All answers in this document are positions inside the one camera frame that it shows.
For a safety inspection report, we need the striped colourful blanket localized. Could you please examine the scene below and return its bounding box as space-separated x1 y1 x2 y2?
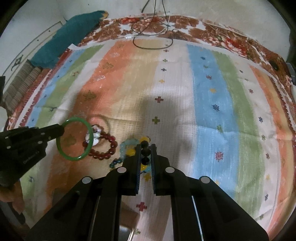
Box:
14 39 295 238

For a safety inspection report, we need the left hand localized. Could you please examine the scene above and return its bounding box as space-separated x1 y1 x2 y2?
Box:
0 181 25 214

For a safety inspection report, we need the teal pillow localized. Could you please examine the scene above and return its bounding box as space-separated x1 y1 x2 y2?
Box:
30 11 108 69

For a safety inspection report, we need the black cable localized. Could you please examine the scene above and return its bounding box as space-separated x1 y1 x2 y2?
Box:
131 0 174 50

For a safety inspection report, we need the light blue bead bracelet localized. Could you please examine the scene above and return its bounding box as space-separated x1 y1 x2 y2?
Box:
119 138 141 158

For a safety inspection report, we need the green jade bangle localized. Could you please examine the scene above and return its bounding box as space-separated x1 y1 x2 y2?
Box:
56 116 94 161

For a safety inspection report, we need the grey striped mattress edge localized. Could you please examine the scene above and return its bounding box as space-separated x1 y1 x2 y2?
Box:
1 60 43 116

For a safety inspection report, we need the red bead bracelet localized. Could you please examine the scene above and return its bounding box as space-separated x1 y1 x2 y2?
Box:
82 131 118 161

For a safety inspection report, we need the white stone chip bracelet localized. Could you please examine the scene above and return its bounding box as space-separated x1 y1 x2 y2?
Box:
85 124 102 147

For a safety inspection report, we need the multicolour bead bracelet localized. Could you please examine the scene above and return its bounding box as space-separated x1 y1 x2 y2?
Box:
109 136 152 174

